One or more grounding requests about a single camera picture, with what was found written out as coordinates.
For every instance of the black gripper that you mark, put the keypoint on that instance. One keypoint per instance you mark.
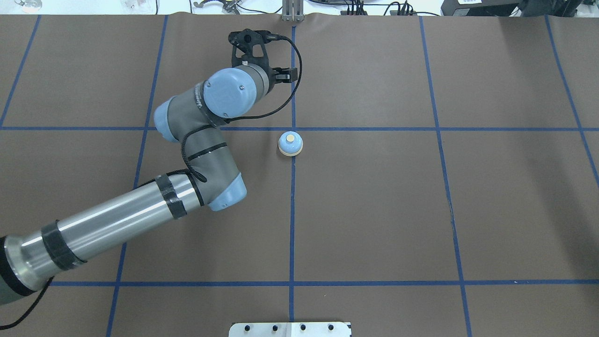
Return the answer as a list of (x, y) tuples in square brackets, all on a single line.
[(285, 74)]

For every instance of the blue call bell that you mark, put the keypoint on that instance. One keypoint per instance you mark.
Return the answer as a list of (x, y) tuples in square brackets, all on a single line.
[(290, 144)]

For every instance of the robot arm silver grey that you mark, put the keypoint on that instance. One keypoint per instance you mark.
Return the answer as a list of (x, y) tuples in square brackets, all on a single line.
[(193, 120)]

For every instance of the clear tape roll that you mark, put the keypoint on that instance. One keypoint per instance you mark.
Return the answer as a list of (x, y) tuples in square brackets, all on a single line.
[(29, 6)]

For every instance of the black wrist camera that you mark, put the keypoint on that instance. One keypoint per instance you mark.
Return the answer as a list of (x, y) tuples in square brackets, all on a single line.
[(249, 46)]

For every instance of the aluminium frame post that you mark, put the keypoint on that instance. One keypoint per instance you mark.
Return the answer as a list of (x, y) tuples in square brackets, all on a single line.
[(292, 11)]

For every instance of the white camera mast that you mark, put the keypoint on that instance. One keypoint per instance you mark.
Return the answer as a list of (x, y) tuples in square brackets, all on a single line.
[(291, 329)]

